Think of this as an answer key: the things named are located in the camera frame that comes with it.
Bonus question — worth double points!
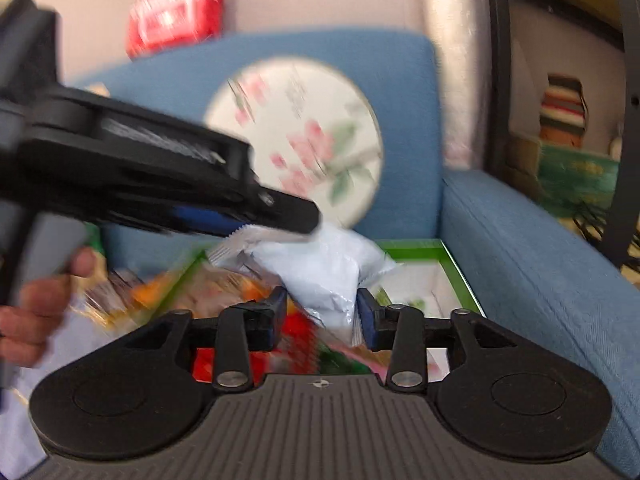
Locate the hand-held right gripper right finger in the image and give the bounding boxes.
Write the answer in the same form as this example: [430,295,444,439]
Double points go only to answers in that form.
[356,287,518,394]

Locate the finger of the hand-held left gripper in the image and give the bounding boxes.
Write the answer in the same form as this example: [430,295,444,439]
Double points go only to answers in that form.
[167,184,322,237]

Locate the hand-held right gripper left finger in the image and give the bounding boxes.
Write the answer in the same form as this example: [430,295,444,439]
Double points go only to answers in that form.
[122,286,289,394]

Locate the white snack packet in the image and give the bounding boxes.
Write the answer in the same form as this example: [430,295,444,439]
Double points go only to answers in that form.
[207,224,398,346]

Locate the green and white cardboard box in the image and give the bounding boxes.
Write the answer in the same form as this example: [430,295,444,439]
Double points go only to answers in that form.
[167,239,486,382]

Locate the person's left hand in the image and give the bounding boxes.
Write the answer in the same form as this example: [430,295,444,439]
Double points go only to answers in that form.
[0,247,99,369]

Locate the red and green snack packet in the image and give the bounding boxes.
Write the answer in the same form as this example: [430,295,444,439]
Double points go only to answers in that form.
[192,310,322,383]

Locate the round floral fan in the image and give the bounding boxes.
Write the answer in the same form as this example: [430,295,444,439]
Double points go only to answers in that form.
[204,57,386,233]

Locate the orange snack wrappers pile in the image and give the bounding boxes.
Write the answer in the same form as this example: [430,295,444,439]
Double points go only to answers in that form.
[85,255,273,333]

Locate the red printed bag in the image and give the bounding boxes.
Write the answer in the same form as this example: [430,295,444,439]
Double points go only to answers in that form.
[125,0,227,59]

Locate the blue fabric sofa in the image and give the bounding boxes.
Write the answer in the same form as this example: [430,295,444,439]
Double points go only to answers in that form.
[65,27,640,478]

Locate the lavender cloth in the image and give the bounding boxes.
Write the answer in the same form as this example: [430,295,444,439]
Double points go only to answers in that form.
[0,300,126,480]

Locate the bubble wrap roll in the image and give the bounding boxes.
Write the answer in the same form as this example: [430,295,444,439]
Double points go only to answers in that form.
[420,0,494,172]

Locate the dark metal shelf rack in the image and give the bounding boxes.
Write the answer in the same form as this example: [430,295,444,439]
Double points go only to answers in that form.
[482,0,640,272]

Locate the green carton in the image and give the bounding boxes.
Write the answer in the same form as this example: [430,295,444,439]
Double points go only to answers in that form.
[539,141,622,217]

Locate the striped folded textiles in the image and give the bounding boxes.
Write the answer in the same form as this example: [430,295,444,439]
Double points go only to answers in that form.
[539,74,587,147]

